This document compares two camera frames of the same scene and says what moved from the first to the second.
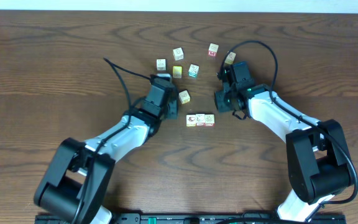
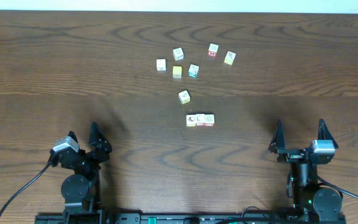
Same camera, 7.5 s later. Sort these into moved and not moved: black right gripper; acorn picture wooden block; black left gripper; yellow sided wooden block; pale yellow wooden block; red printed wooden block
Moved: black left gripper; black right gripper
Not moved: pale yellow wooden block; yellow sided wooden block; acorn picture wooden block; red printed wooden block
